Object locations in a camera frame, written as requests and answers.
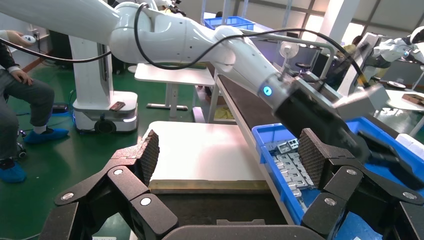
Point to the yellow bundle under desk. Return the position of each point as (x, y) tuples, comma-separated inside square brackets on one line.
[(225, 113)]

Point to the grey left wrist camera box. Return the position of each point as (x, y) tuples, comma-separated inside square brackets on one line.
[(364, 99)]

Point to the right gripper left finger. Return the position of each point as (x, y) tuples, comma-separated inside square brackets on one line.
[(145, 155)]

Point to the white handheld controller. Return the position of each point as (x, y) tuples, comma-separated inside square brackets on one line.
[(30, 39)]

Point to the dark smartphone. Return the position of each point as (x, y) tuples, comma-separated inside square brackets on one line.
[(117, 106)]

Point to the white humanoid robot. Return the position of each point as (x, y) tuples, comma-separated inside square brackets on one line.
[(394, 48)]

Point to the person in yellow clothes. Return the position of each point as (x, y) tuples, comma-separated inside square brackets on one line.
[(349, 49)]

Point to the small white round fan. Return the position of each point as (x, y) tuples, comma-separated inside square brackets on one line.
[(288, 49)]

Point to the grey metal bracket part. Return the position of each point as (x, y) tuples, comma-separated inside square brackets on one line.
[(301, 172), (286, 145), (281, 162)]

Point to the seated person grey trousers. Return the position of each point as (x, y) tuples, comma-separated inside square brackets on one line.
[(30, 96)]

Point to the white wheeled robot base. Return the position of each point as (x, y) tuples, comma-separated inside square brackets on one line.
[(99, 112)]

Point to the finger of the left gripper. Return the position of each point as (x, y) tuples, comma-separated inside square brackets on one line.
[(377, 140), (400, 169)]

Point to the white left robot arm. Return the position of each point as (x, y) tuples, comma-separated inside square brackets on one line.
[(172, 36)]

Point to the white table with cardboard box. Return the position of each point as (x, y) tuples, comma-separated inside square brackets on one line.
[(397, 102)]

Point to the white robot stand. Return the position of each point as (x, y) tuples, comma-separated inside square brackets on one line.
[(351, 79)]

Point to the open cardboard box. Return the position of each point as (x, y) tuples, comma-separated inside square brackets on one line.
[(412, 98)]

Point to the white low platform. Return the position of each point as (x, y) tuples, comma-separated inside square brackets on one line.
[(198, 152)]

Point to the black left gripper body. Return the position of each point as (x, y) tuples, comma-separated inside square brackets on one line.
[(314, 112)]

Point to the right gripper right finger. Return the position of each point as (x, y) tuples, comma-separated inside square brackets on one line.
[(313, 159)]

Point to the white foam block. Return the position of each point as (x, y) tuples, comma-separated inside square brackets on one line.
[(410, 145)]

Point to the white desk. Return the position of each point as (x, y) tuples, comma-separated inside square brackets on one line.
[(172, 74)]

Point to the small blue plastic bin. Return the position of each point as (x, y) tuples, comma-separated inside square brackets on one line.
[(228, 22)]

